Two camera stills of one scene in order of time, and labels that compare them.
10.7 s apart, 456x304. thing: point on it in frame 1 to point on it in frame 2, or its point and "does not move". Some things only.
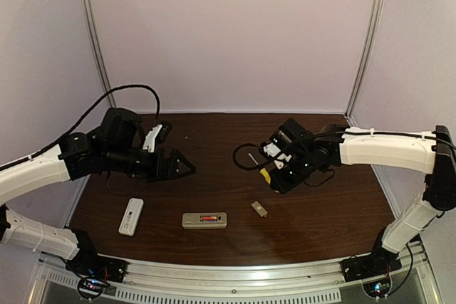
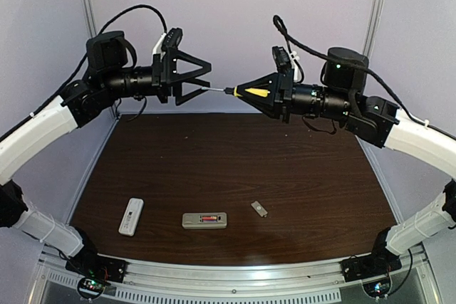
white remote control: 131,216 does not move
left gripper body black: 161,164 to 162,78
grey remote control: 204,221 does not move
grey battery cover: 259,208 does not move
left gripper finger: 180,171 to 204,85
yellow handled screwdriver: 266,175 to 252,90
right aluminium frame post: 367,43 does not move
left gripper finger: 183,166 to 183,56
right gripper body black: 281,174 to 285,95
